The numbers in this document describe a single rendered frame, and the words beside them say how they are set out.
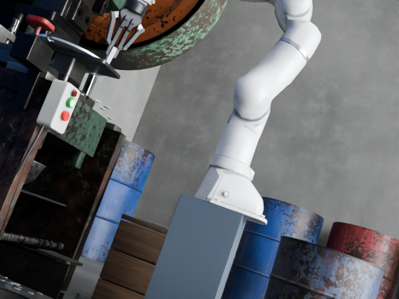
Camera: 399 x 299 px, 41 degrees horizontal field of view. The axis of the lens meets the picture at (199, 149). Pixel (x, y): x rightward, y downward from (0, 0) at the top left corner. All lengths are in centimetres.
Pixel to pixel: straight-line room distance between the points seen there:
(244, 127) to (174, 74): 394
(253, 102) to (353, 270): 82
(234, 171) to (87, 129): 60
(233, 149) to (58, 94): 51
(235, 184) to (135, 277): 62
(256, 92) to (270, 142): 356
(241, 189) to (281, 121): 361
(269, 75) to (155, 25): 78
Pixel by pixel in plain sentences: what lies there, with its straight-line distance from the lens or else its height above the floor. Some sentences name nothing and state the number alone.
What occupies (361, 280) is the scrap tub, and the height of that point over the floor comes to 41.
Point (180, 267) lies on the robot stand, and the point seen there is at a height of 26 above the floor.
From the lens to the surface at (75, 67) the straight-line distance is 183.
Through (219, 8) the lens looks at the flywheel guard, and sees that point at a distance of 228.
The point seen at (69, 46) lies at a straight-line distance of 176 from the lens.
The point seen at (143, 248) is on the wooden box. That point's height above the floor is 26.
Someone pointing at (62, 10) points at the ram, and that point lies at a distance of 189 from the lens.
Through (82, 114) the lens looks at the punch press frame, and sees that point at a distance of 181.
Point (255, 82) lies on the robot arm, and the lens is 149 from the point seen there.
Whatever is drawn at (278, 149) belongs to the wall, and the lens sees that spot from 500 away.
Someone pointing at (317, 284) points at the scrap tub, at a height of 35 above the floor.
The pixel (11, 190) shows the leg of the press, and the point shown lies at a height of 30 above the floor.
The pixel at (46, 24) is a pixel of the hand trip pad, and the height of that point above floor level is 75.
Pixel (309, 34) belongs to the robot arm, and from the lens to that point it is 163.
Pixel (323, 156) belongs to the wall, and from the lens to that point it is 495.
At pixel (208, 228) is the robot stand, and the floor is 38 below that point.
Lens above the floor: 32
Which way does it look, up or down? 10 degrees up
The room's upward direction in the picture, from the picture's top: 20 degrees clockwise
